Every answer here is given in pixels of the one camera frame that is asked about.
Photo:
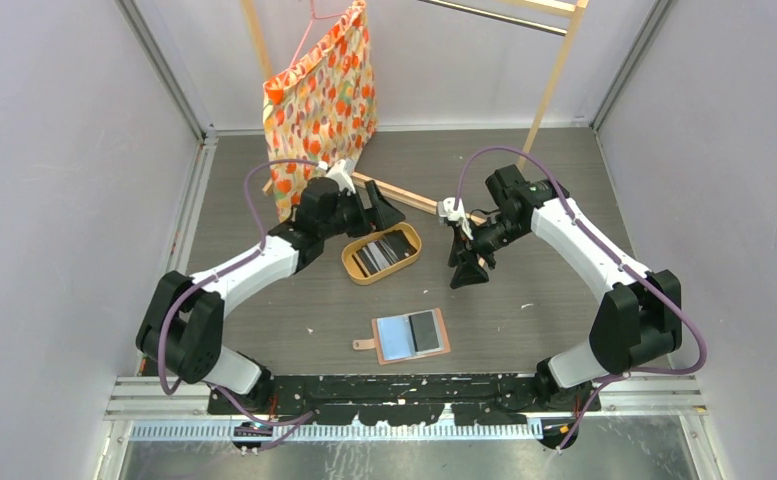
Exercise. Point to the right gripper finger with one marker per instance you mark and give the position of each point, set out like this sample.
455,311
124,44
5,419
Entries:
467,273
460,251

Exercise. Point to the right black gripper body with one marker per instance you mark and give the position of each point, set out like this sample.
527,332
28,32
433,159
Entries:
493,235

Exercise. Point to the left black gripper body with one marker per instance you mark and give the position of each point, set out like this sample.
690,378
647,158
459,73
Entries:
351,217

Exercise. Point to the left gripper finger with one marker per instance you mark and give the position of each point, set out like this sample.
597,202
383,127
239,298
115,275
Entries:
383,217
379,205

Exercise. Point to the tan oval card tray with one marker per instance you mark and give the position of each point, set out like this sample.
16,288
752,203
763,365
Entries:
355,273

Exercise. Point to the dark credit card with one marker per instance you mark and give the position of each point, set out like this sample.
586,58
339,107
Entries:
425,331

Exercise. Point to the pink leather card holder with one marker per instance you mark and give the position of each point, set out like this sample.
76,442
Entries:
392,340

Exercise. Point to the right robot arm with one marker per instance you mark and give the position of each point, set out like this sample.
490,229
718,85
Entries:
635,322

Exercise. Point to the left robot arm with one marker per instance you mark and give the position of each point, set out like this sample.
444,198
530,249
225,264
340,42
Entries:
182,328

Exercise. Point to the stack of credit cards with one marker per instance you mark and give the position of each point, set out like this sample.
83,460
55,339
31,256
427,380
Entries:
384,252

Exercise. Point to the floral orange fabric bag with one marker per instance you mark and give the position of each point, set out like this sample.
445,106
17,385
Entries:
322,108

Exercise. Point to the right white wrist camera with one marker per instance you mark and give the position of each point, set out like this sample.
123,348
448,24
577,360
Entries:
450,212

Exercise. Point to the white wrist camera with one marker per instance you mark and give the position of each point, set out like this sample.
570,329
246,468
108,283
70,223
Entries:
450,212
340,172

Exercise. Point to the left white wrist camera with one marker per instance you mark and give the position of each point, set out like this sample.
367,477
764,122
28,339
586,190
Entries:
340,172

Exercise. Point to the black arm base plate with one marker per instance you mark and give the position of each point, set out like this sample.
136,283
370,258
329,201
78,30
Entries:
403,400

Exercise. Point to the pink wire hanger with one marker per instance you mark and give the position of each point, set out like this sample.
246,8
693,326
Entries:
322,15

